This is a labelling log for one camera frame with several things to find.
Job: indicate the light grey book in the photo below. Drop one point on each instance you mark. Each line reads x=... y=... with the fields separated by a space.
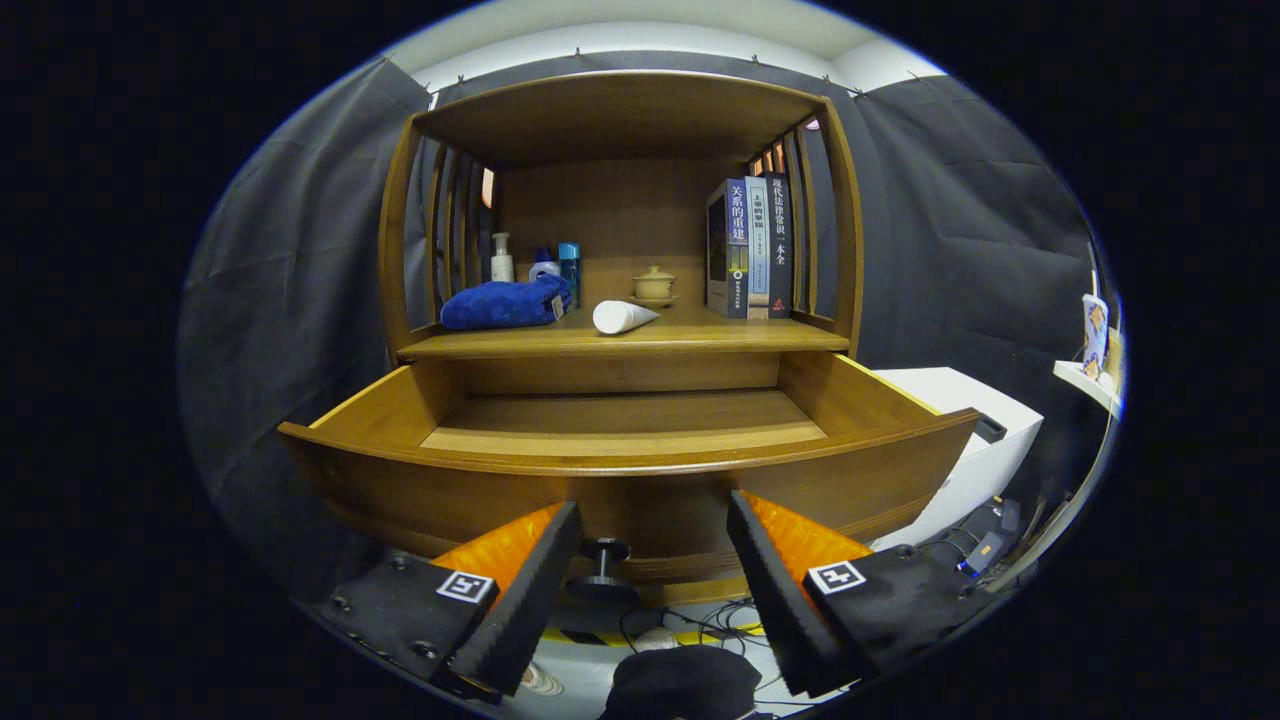
x=758 y=250

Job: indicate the white box unit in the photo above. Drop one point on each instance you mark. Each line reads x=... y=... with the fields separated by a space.
x=990 y=470

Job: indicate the white bottle with blue cap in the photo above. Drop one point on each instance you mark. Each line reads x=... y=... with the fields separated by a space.
x=543 y=268

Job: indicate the dark blue book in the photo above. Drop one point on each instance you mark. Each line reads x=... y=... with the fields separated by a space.
x=735 y=250

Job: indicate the patterned paper cup with straw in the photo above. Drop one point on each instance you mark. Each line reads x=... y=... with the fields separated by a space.
x=1095 y=335

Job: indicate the blue folded towel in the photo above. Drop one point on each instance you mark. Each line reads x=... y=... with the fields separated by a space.
x=495 y=305

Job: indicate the teal blue bottle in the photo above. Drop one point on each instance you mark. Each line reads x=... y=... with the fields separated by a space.
x=569 y=265

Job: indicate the beige lidded teacup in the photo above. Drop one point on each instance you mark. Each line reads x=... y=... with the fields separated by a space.
x=655 y=285

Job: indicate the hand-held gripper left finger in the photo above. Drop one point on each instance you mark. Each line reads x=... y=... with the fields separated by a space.
x=520 y=610

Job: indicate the beige saucer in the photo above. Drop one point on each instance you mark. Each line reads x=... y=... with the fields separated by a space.
x=668 y=301

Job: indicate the small black device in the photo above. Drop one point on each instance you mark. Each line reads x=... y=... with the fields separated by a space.
x=990 y=428

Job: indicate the white pump bottle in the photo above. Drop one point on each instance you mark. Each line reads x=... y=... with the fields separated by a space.
x=502 y=265

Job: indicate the person's dark clothing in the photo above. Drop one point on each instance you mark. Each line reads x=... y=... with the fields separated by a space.
x=680 y=685

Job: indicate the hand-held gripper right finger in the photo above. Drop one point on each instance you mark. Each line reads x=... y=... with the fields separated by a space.
x=790 y=610

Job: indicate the brown wooden drawer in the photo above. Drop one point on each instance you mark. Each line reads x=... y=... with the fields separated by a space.
x=640 y=500

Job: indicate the white green facial cleanser tube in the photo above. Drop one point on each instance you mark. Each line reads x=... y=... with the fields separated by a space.
x=620 y=317

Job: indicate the black electronic box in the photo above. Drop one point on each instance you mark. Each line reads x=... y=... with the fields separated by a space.
x=985 y=535

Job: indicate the black book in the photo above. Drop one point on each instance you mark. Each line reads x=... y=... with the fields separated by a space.
x=780 y=250

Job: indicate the white shelf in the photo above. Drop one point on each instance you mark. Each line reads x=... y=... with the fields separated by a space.
x=1085 y=385

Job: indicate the brown wooden cabinet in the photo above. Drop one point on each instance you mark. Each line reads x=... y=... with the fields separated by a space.
x=620 y=200

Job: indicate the wooden countertop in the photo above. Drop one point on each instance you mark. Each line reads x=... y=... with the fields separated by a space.
x=690 y=328

